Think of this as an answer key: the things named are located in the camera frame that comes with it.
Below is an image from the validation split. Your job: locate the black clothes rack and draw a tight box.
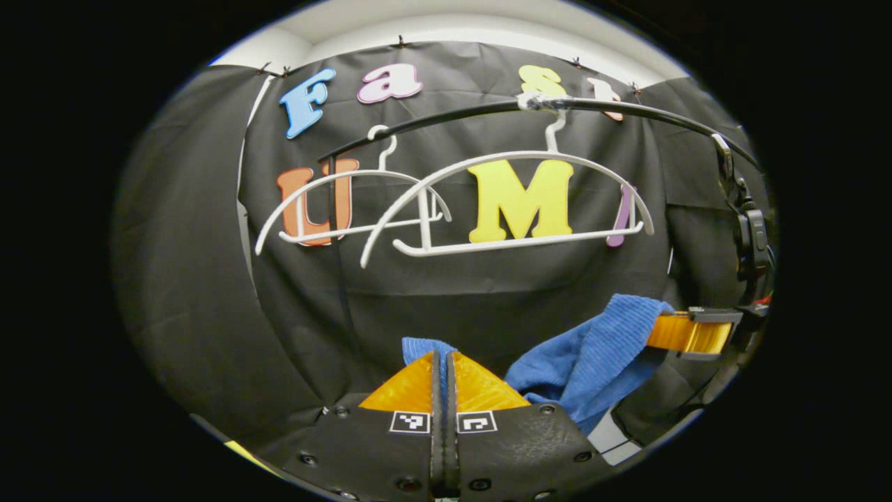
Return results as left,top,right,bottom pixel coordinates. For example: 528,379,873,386
319,94,764,335

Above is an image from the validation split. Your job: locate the black backdrop cloth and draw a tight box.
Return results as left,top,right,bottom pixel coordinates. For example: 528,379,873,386
111,42,774,461

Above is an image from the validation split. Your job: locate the blue corduroy jacket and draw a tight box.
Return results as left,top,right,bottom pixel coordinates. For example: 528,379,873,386
402,294,675,436

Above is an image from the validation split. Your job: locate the white clothes hanger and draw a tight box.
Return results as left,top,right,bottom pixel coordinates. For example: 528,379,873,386
359,105,656,269
254,125,452,257

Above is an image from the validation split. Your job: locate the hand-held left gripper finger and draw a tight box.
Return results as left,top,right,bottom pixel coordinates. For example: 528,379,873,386
446,351,614,502
282,351,447,502

